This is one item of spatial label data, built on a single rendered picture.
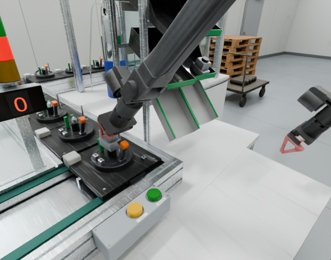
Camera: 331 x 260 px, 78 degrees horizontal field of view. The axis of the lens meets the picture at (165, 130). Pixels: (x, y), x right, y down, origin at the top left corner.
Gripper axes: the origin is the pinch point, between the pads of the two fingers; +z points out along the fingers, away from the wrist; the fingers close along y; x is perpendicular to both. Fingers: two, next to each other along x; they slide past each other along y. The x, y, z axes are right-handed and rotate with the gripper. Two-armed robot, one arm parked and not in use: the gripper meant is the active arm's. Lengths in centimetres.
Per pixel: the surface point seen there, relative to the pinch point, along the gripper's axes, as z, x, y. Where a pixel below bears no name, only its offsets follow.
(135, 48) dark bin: -8.6, -24.7, -23.4
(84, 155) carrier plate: 14.0, 0.2, 5.0
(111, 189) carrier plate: 0.3, 15.7, 8.5
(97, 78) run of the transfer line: 88, -77, -66
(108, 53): 43, -65, -54
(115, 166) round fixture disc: 2.3, 10.5, 3.0
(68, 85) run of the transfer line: 90, -76, -40
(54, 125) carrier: 34.5, -22.7, 2.7
